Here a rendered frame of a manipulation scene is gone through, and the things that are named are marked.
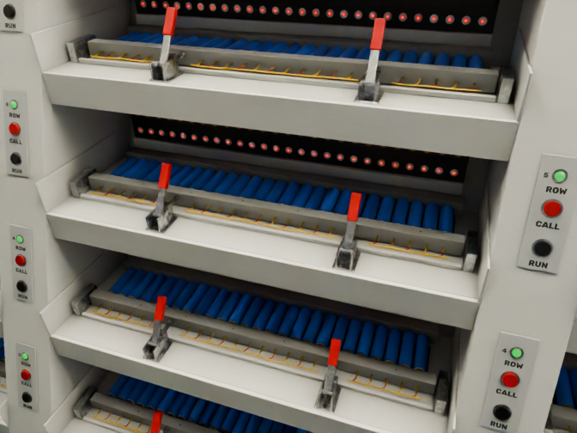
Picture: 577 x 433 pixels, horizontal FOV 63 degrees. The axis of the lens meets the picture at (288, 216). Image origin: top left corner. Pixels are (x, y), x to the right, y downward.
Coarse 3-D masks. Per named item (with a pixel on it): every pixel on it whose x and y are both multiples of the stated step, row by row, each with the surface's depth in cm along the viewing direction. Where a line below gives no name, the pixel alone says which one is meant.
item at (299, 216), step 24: (120, 192) 73; (144, 192) 71; (168, 192) 70; (192, 192) 69; (216, 216) 67; (264, 216) 66; (288, 216) 65; (312, 216) 64; (336, 216) 63; (384, 240) 62; (408, 240) 61; (432, 240) 60; (456, 240) 59
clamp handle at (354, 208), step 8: (352, 192) 58; (352, 200) 58; (360, 200) 58; (352, 208) 58; (352, 216) 58; (352, 224) 58; (352, 232) 58; (344, 240) 58; (352, 240) 58; (344, 248) 58
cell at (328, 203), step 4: (332, 188) 70; (336, 188) 70; (328, 192) 70; (332, 192) 69; (336, 192) 70; (328, 196) 69; (332, 196) 69; (336, 196) 69; (324, 200) 68; (328, 200) 68; (332, 200) 68; (336, 200) 69; (324, 204) 67; (328, 204) 67; (332, 204) 67; (320, 208) 66; (324, 208) 66; (328, 208) 66; (332, 208) 67
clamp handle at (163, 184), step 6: (162, 162) 65; (162, 168) 65; (168, 168) 65; (162, 174) 65; (168, 174) 65; (162, 180) 65; (168, 180) 66; (162, 186) 65; (162, 192) 65; (162, 198) 65; (156, 204) 65; (162, 204) 65; (156, 210) 65; (162, 210) 66
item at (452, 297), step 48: (96, 144) 77; (144, 144) 81; (48, 192) 69; (96, 192) 74; (96, 240) 69; (144, 240) 66; (192, 240) 64; (240, 240) 63; (288, 240) 63; (336, 240) 63; (480, 240) 61; (288, 288) 62; (336, 288) 59; (384, 288) 56; (432, 288) 55; (480, 288) 53
